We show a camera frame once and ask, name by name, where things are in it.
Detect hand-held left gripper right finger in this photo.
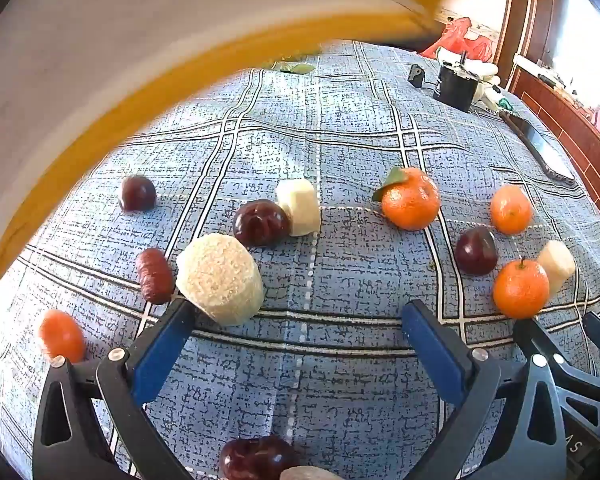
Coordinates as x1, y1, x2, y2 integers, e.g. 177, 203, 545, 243
401, 299, 568, 480

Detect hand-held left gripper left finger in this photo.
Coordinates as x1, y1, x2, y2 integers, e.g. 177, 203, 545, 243
32, 297, 198, 480

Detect white peeled fruit chunk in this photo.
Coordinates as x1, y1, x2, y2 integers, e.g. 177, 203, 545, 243
536, 240, 577, 293
275, 179, 322, 237

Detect red date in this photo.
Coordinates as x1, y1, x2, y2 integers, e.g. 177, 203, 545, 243
135, 247, 175, 305

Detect large beige round chunk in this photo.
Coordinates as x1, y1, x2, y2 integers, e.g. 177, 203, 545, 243
175, 233, 264, 327

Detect dark red plum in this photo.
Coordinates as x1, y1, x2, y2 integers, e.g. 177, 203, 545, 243
219, 435, 301, 480
232, 199, 292, 248
454, 225, 499, 276
119, 175, 157, 212

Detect orange mandarin with leaf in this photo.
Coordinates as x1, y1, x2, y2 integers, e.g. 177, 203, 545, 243
371, 166, 442, 232

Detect yellow cardboard box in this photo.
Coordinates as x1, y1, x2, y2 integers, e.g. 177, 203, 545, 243
0, 0, 463, 283

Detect small orange mandarin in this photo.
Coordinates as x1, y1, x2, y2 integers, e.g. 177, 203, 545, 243
490, 184, 534, 236

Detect creased dark red plum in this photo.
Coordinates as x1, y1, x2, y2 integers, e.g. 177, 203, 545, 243
219, 435, 301, 480
232, 199, 292, 248

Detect smartphone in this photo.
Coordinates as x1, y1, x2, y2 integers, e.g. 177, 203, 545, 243
500, 111, 577, 184

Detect brown wooden cabinet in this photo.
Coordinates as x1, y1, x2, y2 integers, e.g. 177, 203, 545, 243
510, 52, 600, 221

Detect blue plaid blanket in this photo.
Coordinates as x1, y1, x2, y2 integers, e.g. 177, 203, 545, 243
0, 40, 600, 480

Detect white and teal device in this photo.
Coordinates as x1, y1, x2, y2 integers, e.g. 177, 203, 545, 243
435, 47, 511, 111

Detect red plastic bag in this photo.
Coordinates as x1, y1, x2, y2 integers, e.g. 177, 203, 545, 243
417, 16, 496, 63

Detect green lettuce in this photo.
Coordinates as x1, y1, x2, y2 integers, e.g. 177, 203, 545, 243
274, 60, 317, 75

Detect brown wooden door frame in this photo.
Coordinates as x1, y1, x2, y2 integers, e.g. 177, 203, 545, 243
497, 0, 556, 90

